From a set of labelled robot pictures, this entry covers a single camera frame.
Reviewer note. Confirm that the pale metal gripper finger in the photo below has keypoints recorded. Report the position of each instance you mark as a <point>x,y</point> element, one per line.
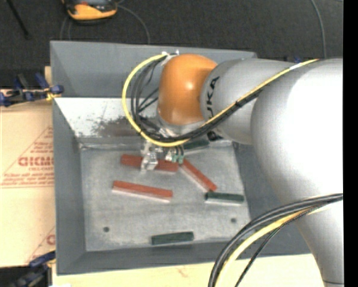
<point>153,163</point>
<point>145,164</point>

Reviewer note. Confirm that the red-brown flat block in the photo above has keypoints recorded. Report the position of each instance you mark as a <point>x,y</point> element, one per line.
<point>200,176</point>
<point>130,161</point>
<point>140,190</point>

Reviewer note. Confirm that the dark green flat block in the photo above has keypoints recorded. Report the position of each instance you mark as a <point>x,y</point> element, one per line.
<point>225,198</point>
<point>198,144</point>
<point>172,238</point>

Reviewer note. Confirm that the grey metal bin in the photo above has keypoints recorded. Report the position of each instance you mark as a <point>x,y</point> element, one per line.
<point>128,220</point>

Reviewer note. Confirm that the brown cardboard board red print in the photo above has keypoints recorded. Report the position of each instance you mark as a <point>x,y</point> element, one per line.
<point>23,208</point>

